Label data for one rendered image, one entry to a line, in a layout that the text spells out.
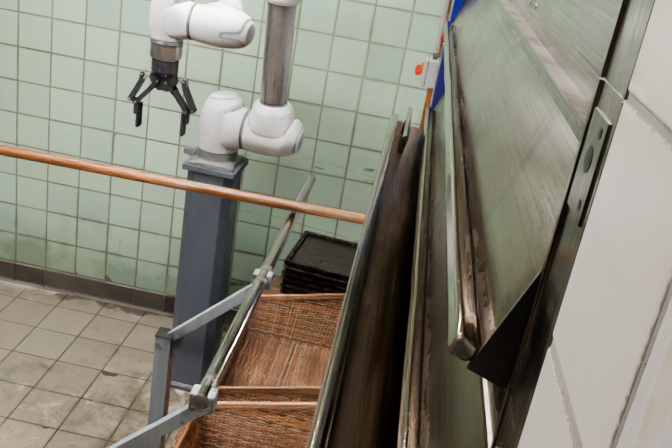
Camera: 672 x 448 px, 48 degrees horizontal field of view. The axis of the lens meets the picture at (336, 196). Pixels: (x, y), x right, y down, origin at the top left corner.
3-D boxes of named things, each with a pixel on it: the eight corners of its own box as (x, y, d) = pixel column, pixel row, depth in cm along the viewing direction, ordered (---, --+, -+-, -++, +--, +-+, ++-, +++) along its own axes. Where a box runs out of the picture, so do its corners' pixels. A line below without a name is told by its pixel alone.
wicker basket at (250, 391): (381, 361, 260) (396, 290, 250) (363, 474, 208) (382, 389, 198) (243, 331, 264) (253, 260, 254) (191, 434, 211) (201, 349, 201)
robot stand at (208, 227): (177, 359, 341) (199, 148, 305) (222, 369, 339) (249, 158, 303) (160, 385, 321) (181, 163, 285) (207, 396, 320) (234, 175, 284)
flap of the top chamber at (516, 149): (455, 33, 223) (494, -29, 215) (497, 382, 56) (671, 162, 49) (442, 25, 222) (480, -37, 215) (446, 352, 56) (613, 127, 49)
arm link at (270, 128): (252, 139, 298) (305, 151, 295) (237, 157, 284) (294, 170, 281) (267, -63, 259) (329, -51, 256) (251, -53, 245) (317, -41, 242)
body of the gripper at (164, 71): (184, 59, 218) (182, 90, 222) (156, 53, 219) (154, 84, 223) (174, 64, 212) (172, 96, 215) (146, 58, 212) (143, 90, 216)
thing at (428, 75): (438, 84, 294) (444, 58, 291) (438, 90, 285) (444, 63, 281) (419, 80, 295) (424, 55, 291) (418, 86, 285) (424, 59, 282)
